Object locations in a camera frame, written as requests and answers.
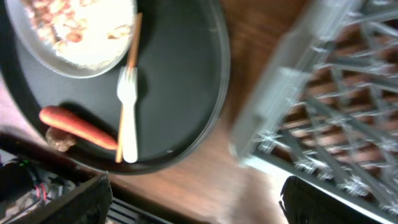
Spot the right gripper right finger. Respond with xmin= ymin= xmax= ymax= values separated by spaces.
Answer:
xmin=279 ymin=176 xmax=379 ymax=224

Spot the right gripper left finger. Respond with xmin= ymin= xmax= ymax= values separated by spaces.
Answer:
xmin=6 ymin=173 xmax=113 ymax=224

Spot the white plastic fork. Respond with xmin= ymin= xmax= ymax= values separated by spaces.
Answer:
xmin=117 ymin=67 xmax=138 ymax=163

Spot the wooden chopstick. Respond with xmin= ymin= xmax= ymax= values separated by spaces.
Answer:
xmin=115 ymin=12 xmax=143 ymax=163

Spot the grey dishwasher rack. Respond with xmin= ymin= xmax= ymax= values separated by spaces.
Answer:
xmin=229 ymin=1 xmax=397 ymax=223

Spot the brown walnut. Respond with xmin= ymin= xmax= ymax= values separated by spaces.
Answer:
xmin=45 ymin=127 xmax=76 ymax=152

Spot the orange carrot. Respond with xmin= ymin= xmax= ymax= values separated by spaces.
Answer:
xmin=39 ymin=106 xmax=118 ymax=150

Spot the round black tray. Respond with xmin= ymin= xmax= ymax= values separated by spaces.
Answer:
xmin=1 ymin=0 xmax=231 ymax=175

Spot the grey plate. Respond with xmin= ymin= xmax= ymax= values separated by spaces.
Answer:
xmin=3 ymin=1 xmax=137 ymax=79

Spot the peanut shells and rice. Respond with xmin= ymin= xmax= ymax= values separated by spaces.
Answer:
xmin=21 ymin=0 xmax=136 ymax=70

